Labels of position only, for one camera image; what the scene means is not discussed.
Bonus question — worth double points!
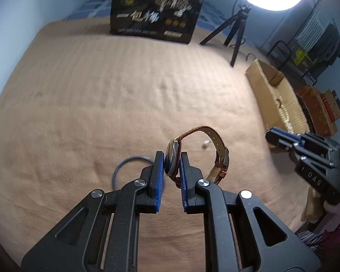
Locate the black snack bag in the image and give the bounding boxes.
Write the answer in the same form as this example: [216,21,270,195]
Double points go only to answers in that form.
[109,0,205,45]

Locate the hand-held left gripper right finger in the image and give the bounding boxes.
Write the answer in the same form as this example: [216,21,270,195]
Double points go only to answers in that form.
[179,152,321,272]

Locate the blue-grey metal bangle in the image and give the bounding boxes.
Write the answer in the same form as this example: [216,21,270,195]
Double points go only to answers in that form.
[113,155,156,189]

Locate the yellow box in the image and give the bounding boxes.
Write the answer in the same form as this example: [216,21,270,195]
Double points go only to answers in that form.
[294,49,314,69]

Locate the dark hanging clothes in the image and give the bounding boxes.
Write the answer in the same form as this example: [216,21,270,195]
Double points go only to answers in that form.
[320,23,340,63]

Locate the black clothes rack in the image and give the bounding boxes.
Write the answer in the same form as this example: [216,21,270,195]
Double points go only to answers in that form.
[293,0,340,87]

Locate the white ribbed hanging garment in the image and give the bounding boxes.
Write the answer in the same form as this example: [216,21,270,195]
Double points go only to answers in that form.
[296,15,326,52]

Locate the orange-brown box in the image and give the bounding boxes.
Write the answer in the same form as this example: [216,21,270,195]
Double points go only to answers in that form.
[295,85,340,136]

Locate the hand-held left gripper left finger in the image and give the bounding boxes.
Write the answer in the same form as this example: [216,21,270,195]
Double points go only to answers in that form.
[21,151,166,272]

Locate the striped cloth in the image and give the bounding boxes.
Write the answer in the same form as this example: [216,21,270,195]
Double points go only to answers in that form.
[295,229,330,262]

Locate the black tripod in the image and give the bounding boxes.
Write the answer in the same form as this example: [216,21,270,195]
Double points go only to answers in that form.
[199,4,252,68]

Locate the cream white object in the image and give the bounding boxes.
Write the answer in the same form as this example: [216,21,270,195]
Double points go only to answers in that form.
[301,186,327,222]

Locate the black metal frame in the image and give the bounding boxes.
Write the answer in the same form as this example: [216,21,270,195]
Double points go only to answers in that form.
[267,41,319,85]

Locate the brown strap wristwatch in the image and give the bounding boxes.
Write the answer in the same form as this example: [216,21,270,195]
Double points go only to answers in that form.
[164,125,231,189]

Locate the cardboard box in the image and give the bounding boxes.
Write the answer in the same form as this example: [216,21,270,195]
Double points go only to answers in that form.
[245,58,309,148]

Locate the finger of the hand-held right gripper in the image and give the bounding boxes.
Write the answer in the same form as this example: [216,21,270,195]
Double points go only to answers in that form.
[266,136,334,168]
[266,126,340,154]

